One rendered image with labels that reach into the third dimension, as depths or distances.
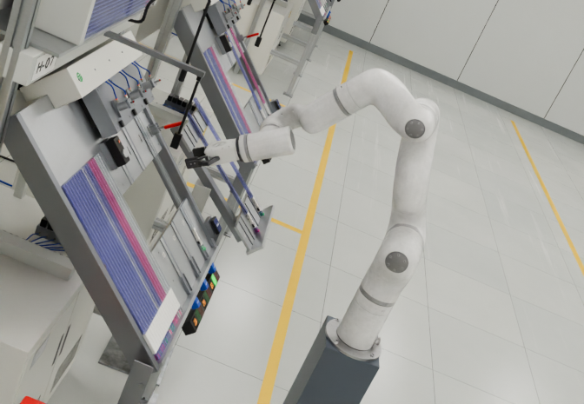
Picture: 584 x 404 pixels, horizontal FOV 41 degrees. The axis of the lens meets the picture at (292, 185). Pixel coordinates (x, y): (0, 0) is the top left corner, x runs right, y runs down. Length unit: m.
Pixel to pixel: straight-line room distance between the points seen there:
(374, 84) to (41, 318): 1.10
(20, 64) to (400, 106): 0.98
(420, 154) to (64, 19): 1.02
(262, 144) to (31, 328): 0.81
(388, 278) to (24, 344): 1.01
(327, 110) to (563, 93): 8.14
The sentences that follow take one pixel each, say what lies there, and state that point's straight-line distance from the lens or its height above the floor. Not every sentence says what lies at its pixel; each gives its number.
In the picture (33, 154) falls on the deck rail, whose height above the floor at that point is 1.15.
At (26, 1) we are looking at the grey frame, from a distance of 1.70.
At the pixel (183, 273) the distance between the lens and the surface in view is 2.30.
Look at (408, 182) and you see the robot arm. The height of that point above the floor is 1.27.
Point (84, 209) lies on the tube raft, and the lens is 1.92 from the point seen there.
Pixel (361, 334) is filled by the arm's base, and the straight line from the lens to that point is 2.40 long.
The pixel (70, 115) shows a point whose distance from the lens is 2.05.
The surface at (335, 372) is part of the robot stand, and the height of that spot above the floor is 0.63.
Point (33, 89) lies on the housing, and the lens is 2.00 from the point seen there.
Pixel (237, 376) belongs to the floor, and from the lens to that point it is 3.28.
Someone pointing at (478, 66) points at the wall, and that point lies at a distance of 9.96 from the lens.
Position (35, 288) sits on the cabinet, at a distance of 2.31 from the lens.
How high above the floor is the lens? 1.98
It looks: 23 degrees down
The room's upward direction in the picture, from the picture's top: 24 degrees clockwise
